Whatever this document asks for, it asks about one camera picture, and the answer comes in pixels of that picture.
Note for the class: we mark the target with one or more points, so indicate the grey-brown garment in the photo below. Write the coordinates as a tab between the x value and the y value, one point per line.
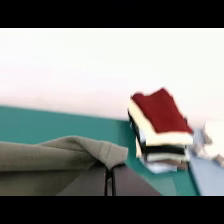
50	153

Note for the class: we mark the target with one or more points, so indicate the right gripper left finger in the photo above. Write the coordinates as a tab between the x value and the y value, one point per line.
95	183

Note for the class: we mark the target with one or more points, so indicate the brown garment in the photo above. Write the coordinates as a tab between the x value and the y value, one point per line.
175	164

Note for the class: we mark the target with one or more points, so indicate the red garment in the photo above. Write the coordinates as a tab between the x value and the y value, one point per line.
163	111

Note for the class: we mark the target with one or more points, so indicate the light blue garment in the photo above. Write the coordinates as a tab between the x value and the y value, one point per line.
156	166

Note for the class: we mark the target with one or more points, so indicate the black garment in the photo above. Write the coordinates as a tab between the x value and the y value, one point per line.
163	149

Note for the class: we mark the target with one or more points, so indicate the cream garment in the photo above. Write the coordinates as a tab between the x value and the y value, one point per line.
150	131

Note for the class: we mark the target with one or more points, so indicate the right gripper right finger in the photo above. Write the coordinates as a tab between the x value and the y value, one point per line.
130	183

